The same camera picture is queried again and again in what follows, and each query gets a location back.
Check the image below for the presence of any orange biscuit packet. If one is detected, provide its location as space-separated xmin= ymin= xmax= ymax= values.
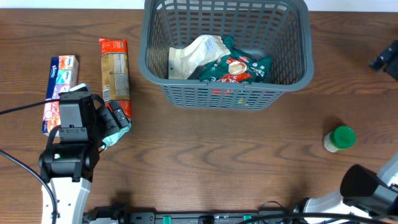
xmin=99 ymin=38 xmax=131 ymax=118

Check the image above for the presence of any teal small sachet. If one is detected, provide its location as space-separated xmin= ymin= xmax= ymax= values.
xmin=101 ymin=123 xmax=132 ymax=150

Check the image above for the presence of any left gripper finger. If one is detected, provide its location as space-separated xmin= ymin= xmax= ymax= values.
xmin=108 ymin=100 xmax=130 ymax=127
xmin=96 ymin=106 xmax=120 ymax=136

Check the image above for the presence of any left black cable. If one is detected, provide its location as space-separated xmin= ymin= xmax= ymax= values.
xmin=0 ymin=96 xmax=62 ymax=224

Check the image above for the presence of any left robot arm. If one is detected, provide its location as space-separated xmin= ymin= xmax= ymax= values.
xmin=39 ymin=90 xmax=131 ymax=223

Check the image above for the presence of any grey plastic basket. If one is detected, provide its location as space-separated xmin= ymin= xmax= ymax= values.
xmin=138 ymin=0 xmax=314 ymax=110

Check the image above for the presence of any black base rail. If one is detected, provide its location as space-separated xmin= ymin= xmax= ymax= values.
xmin=82 ymin=203 xmax=360 ymax=224

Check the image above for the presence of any green Nescafe bag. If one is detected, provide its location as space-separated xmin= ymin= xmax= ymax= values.
xmin=188 ymin=36 xmax=272 ymax=83

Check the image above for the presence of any Kleenex tissue multipack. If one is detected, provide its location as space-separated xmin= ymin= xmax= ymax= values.
xmin=42 ymin=55 xmax=79 ymax=136

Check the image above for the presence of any green lid jar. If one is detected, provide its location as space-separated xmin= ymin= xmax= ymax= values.
xmin=323 ymin=126 xmax=356 ymax=153

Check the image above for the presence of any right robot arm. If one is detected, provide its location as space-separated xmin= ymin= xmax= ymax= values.
xmin=294 ymin=40 xmax=397 ymax=223

